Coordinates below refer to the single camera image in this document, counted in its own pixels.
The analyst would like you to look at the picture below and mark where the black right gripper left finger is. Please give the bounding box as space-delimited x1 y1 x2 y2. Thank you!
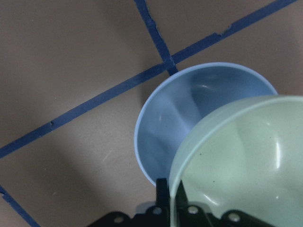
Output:
155 178 170 212

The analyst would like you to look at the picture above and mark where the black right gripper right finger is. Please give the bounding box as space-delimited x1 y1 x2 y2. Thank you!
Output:
175 181 188 208

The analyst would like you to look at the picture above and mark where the green bowl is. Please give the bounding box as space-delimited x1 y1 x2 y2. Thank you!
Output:
169 95 303 227

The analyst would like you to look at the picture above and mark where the blue bowl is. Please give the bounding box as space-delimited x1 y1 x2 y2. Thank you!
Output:
134 62 277 184

